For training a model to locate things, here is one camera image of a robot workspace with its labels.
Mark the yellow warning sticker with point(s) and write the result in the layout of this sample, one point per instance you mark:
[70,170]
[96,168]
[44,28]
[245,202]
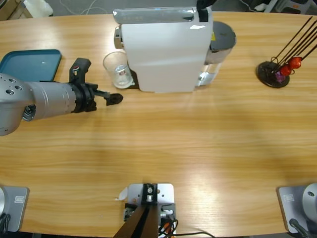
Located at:
[213,37]

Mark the red coffee capsule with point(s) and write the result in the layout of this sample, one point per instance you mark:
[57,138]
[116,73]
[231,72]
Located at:
[286,70]
[295,62]

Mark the arm grey base plate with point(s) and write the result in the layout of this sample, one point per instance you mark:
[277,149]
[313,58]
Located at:
[297,205]
[17,205]

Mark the cardboard box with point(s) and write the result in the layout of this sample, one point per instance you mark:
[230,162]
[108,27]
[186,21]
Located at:
[10,7]

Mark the teal plastic tray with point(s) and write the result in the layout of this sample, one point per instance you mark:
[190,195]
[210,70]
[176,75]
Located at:
[24,64]

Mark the white furniture frame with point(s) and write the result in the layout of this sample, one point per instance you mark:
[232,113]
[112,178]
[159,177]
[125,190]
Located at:
[272,5]

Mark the white block with dark post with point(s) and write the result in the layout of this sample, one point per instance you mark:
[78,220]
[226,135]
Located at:
[163,193]

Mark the clear water tank black lid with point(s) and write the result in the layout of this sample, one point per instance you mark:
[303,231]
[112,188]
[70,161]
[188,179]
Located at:
[223,32]

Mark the white capsule coffee machine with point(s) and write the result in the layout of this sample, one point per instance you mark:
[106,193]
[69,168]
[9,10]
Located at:
[163,54]

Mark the black capsule holder with rods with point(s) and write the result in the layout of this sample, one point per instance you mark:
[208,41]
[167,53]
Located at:
[266,72]

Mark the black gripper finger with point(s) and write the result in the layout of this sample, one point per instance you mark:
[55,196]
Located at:
[205,3]

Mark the grey machine lever lid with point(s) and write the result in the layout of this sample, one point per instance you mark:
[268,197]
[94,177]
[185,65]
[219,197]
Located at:
[153,15]

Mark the wrist camera black bracket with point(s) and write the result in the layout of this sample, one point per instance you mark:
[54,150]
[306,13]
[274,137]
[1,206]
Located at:
[80,67]

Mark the clear drinking glass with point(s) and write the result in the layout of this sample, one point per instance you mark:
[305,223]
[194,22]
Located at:
[116,64]

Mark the white paper tab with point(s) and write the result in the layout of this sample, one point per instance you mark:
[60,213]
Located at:
[122,194]

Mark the purple coffee capsule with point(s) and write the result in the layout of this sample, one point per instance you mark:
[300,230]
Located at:
[280,77]

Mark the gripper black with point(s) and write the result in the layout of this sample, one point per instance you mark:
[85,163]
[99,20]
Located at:
[84,99]

